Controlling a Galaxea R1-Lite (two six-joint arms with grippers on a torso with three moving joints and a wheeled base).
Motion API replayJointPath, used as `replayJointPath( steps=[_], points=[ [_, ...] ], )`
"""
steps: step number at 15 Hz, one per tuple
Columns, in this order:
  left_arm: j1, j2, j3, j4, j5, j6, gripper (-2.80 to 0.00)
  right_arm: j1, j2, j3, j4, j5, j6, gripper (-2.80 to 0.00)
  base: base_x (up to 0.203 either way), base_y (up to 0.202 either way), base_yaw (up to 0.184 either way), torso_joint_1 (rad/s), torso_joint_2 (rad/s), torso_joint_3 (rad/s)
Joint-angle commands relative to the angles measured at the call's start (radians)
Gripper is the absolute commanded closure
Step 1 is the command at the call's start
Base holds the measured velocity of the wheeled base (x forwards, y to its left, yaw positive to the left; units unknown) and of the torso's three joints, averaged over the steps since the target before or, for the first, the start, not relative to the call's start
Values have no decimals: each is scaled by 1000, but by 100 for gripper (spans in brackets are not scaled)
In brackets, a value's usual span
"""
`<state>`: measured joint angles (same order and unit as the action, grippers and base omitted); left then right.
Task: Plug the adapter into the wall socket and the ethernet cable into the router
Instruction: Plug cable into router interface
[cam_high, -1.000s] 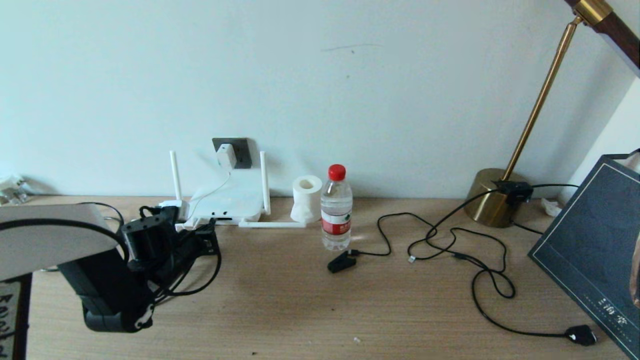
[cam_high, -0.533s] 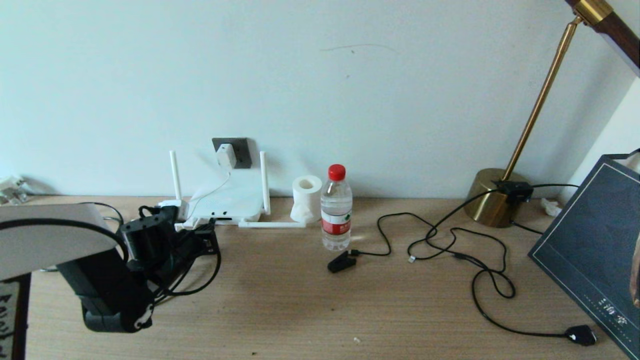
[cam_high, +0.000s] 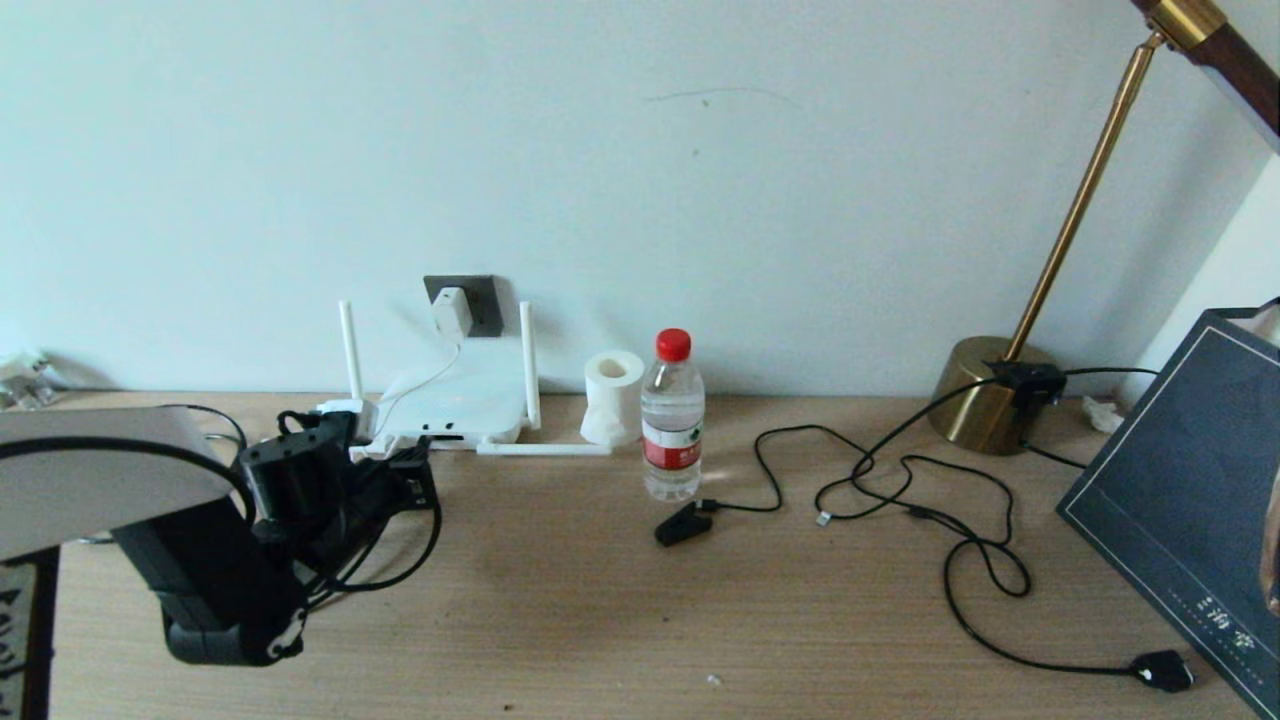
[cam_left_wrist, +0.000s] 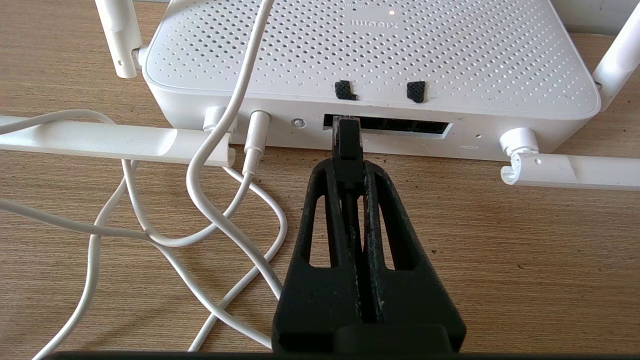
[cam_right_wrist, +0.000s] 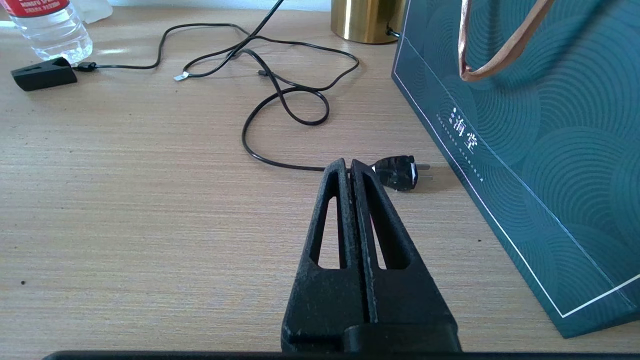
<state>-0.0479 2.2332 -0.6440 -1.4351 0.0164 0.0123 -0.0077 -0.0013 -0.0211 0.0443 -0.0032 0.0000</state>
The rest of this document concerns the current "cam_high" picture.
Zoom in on white power adapter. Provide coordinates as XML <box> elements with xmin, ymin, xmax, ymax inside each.
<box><xmin>433</xmin><ymin>286</ymin><xmax>474</xmax><ymax>339</ymax></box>

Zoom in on white router with antennas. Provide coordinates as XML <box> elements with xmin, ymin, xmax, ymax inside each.
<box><xmin>338</xmin><ymin>298</ymin><xmax>613</xmax><ymax>463</ymax></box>

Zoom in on white toilet paper roll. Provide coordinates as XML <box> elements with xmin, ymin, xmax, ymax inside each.
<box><xmin>581</xmin><ymin>350</ymin><xmax>646</xmax><ymax>447</ymax></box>

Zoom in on red-capped water bottle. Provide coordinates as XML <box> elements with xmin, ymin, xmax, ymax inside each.
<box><xmin>641</xmin><ymin>328</ymin><xmax>706</xmax><ymax>503</ymax></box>

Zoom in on crumpled clear plastic wrapper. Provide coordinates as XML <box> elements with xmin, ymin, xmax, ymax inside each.
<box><xmin>0</xmin><ymin>352</ymin><xmax>56</xmax><ymax>409</ymax></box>

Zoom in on brass desk lamp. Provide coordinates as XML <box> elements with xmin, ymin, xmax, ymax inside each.
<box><xmin>927</xmin><ymin>0</ymin><xmax>1280</xmax><ymax>458</ymax></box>

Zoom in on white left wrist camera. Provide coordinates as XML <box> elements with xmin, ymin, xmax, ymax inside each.
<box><xmin>315</xmin><ymin>398</ymin><xmax>378</xmax><ymax>441</ymax></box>

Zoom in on thin white adapter cable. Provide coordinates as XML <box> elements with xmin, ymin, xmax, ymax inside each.
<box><xmin>375</xmin><ymin>336</ymin><xmax>466</xmax><ymax>431</ymax></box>

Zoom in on grey wall socket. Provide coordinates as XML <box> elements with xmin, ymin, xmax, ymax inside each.
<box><xmin>424</xmin><ymin>275</ymin><xmax>506</xmax><ymax>339</ymax></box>

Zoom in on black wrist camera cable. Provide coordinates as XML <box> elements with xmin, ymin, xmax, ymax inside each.
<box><xmin>0</xmin><ymin>405</ymin><xmax>443</xmax><ymax>596</ymax></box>

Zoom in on black cable with white tip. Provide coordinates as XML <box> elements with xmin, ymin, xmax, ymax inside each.
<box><xmin>815</xmin><ymin>372</ymin><xmax>1004</xmax><ymax>527</ymax></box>

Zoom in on black inline switch box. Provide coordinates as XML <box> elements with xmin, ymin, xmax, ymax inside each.
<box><xmin>987</xmin><ymin>360</ymin><xmax>1161</xmax><ymax>471</ymax></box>

